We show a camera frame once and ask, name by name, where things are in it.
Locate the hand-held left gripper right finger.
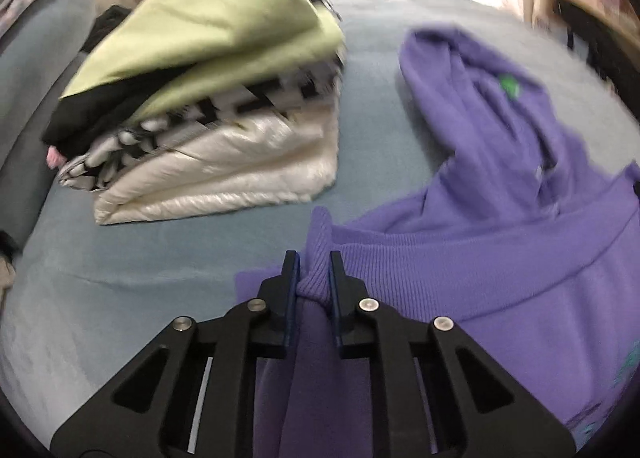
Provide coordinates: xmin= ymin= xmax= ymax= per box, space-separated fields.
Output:
xmin=328 ymin=251 xmax=578 ymax=458

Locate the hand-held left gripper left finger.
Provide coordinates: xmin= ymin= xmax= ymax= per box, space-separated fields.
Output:
xmin=50 ymin=249 xmax=303 ymax=458

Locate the purple zip hoodie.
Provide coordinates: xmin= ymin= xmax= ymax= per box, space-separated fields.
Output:
xmin=234 ymin=26 xmax=640 ymax=458

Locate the white folded garment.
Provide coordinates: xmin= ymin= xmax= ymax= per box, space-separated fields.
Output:
xmin=92 ymin=98 xmax=339 ymax=226

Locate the black and white patterned garment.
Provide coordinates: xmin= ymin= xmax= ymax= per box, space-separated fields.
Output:
xmin=56 ymin=54 xmax=347 ymax=192

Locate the green and black folded garment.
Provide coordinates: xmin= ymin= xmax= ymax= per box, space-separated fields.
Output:
xmin=42 ymin=0 xmax=349 ymax=157

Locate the blue-grey pillow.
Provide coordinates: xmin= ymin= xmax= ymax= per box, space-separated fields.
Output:
xmin=0 ymin=51 xmax=68 ymax=245
xmin=0 ymin=0 xmax=97 ymax=159

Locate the black fuzzy cloth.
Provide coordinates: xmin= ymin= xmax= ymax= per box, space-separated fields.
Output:
xmin=84 ymin=3 xmax=135 ymax=53

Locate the black bag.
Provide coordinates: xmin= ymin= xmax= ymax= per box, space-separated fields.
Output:
xmin=554 ymin=0 xmax=640 ymax=92

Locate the wooden shelf unit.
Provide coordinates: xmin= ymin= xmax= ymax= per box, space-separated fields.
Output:
xmin=546 ymin=0 xmax=640 ymax=56

